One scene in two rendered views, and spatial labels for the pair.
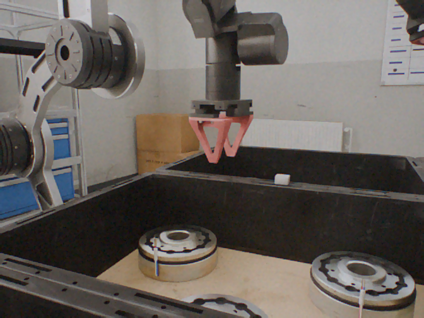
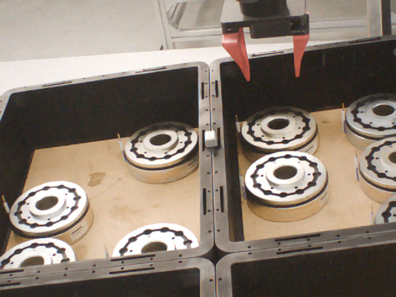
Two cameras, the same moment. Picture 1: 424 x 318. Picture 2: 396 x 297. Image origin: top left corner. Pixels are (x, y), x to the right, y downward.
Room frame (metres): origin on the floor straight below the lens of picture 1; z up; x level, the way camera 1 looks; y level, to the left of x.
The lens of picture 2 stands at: (0.21, -0.81, 1.44)
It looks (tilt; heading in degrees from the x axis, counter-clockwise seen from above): 34 degrees down; 73
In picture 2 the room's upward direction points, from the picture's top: 11 degrees counter-clockwise
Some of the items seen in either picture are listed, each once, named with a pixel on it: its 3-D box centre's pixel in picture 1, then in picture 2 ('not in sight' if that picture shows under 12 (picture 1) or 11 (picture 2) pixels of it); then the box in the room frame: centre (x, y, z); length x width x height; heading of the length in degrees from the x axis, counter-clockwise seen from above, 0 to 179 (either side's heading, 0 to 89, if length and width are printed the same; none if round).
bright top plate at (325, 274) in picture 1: (360, 274); (155, 254); (0.34, -0.16, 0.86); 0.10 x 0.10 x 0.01
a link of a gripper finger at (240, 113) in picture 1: (227, 130); (283, 43); (0.58, -0.03, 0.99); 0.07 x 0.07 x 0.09; 60
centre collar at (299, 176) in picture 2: not in sight; (285, 174); (0.52, -0.12, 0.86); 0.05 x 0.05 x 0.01
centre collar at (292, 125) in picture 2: not in sight; (278, 125); (0.57, -0.02, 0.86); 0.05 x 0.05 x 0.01
